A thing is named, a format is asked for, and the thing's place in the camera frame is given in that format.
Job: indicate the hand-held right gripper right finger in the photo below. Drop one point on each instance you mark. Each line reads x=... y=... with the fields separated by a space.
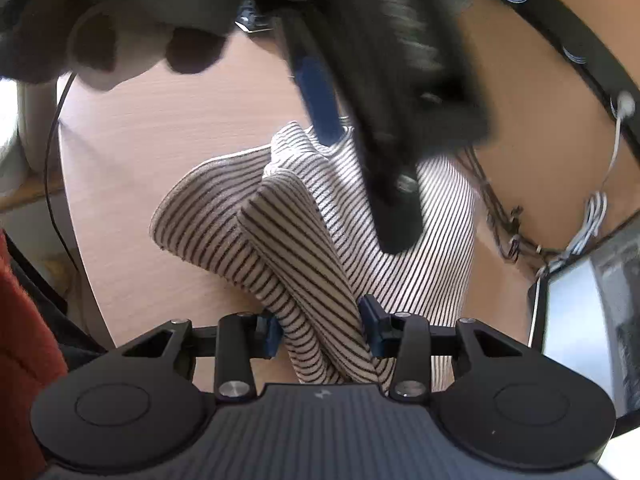
x=372 y=327

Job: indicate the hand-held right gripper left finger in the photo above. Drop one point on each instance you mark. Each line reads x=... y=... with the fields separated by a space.
x=274 y=337

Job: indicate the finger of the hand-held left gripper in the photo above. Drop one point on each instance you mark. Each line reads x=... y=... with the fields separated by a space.
x=315 y=90
x=395 y=200

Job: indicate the striped white garment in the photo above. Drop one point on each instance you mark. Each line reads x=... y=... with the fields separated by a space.
x=300 y=240

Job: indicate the person's left hand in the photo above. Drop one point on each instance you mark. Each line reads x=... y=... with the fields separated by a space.
x=35 y=35

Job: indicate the small dark object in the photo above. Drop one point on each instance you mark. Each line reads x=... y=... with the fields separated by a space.
x=247 y=17

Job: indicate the black strip with lights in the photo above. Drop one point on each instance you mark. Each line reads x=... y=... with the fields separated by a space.
x=575 y=35

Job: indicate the bright display screen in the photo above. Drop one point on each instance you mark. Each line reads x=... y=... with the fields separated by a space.
x=575 y=320

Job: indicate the red-orange cloth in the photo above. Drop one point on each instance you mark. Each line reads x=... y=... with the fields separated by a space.
x=25 y=350

